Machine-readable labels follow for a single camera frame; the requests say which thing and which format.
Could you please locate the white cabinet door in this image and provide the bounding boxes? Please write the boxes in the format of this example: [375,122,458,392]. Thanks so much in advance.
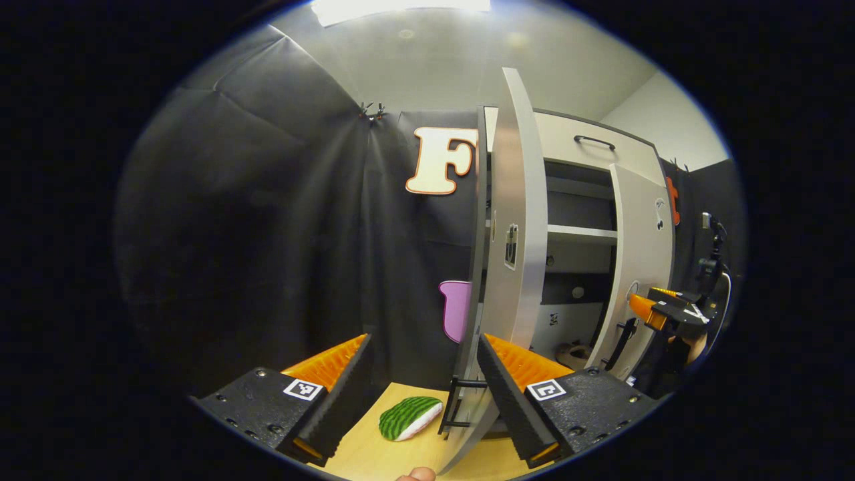
[584,162,675,381]
[438,67,550,476]

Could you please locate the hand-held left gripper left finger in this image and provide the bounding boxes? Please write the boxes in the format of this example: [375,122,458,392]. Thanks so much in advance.
[192,334,375,467]

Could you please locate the black backdrop cloth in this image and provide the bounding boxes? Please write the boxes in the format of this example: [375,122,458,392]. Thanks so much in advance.
[658,159,745,395]
[114,23,492,402]

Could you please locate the white cabinet drawer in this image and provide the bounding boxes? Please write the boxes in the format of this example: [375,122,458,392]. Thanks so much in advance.
[484,107,665,188]

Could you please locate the white grey shoe cabinet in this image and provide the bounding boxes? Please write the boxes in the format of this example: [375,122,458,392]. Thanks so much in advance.
[461,106,669,375]

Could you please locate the watermelon slice plush toy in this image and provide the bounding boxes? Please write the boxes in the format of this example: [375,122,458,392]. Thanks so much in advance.
[379,396,444,442]

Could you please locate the brown fuzzy shoe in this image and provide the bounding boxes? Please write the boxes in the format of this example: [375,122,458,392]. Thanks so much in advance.
[554,341,593,371]

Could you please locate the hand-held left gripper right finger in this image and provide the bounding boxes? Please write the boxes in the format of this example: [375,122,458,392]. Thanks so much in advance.
[476,333,659,470]

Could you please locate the grey cable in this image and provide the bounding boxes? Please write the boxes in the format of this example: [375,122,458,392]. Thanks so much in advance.
[716,271,734,349]

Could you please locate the ceiling light panel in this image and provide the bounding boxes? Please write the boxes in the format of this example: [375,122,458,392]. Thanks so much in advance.
[311,0,492,27]

